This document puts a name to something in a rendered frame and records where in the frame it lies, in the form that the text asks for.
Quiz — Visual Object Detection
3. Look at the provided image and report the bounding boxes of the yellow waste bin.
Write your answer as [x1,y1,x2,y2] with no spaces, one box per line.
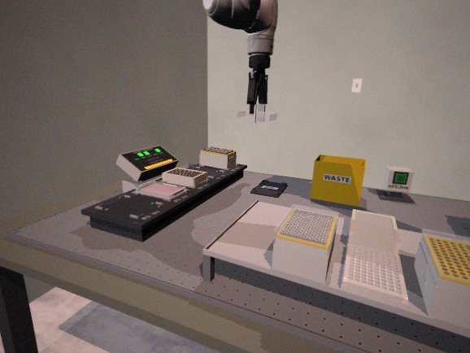
[311,155,366,207]

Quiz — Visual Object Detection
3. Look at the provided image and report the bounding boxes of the black flat pad with label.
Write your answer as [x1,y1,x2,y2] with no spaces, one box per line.
[250,180,288,198]

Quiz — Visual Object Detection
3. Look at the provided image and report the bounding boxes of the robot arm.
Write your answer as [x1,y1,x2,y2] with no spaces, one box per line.
[202,0,278,56]

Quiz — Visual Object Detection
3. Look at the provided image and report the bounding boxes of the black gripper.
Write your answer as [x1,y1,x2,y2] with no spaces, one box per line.
[247,55,271,124]

